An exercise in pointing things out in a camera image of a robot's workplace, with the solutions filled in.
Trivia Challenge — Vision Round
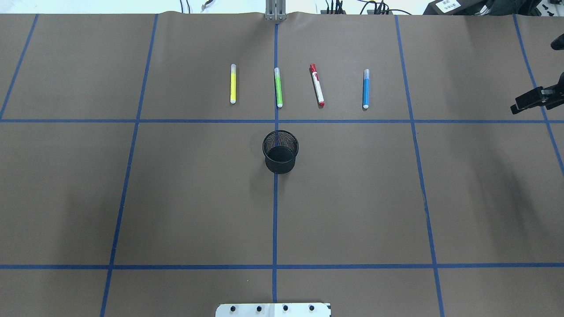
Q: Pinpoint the black labelled box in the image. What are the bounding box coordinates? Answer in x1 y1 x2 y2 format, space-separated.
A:
423 0 489 15

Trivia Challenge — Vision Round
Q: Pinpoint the blue marker pen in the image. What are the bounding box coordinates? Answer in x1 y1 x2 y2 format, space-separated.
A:
362 69 370 110

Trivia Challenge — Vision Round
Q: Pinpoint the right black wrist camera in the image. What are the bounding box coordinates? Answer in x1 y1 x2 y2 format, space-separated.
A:
550 34 564 51

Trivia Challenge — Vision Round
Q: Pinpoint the yellow highlighter pen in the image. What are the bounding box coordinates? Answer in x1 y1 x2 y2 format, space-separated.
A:
230 64 237 104

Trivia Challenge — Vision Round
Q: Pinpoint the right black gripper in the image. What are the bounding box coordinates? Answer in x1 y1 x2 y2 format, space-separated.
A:
510 73 564 114

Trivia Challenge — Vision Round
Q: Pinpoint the red marker pen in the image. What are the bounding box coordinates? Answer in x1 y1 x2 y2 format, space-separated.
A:
310 63 326 108

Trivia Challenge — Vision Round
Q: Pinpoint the aluminium frame post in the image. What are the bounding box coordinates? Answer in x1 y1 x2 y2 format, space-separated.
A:
265 0 287 22

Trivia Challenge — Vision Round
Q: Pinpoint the green highlighter pen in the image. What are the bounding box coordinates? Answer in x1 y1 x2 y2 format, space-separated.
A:
274 67 283 108

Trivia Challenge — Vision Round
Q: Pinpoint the black mesh pen cup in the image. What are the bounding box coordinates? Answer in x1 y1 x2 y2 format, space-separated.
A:
262 130 299 174

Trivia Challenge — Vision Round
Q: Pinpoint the white pedestal column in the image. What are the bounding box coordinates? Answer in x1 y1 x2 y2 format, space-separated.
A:
215 302 332 317

